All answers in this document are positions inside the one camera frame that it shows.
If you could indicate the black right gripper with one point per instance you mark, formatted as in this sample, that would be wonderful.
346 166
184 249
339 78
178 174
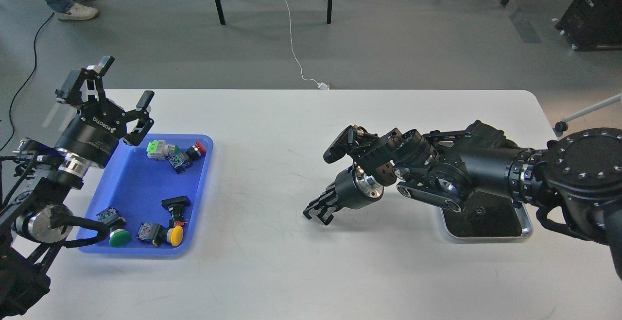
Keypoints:
352 189

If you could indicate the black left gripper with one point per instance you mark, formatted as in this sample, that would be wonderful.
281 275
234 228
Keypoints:
94 133

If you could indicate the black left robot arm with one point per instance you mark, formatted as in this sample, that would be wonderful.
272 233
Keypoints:
36 224

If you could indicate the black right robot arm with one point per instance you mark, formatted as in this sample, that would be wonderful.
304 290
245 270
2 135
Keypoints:
575 183

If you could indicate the green light push button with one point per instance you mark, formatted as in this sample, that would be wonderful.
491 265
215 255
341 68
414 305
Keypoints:
160 150

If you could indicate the blue plastic tray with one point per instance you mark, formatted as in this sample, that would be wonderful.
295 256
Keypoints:
135 185

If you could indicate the green mushroom push button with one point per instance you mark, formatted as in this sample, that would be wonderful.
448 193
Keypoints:
118 235

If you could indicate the silver metal tray black mat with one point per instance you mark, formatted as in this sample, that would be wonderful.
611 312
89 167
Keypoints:
502 222

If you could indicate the grey wheeled stand leg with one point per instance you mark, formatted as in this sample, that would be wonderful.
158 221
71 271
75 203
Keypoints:
562 126

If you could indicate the black equipment case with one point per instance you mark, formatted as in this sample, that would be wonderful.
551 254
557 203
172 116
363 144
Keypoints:
593 25

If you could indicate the red push button switch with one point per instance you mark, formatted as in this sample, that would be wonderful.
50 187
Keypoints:
180 160

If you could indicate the yellow push button switch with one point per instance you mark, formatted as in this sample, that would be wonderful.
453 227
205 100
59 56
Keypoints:
157 234

